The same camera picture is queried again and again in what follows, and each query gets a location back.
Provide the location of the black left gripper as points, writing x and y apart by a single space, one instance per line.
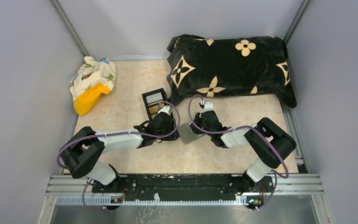
173 137

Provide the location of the black compartment tray box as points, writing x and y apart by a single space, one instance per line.
151 101

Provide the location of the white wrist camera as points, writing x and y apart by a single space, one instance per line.
165 109
206 106

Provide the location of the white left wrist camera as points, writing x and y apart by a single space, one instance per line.
165 109

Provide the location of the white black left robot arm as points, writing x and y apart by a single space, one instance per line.
80 156

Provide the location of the dinosaur print cloth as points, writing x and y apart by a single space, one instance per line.
91 73

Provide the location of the black floral pillow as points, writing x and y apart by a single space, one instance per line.
229 67

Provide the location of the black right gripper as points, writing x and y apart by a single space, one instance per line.
197 120

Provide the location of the grey card holder wallet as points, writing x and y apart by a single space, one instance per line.
187 135

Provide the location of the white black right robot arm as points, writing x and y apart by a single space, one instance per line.
271 144

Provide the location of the yellow cloth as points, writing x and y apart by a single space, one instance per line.
87 100

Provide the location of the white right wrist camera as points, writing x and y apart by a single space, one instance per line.
206 106

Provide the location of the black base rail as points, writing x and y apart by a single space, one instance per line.
176 188

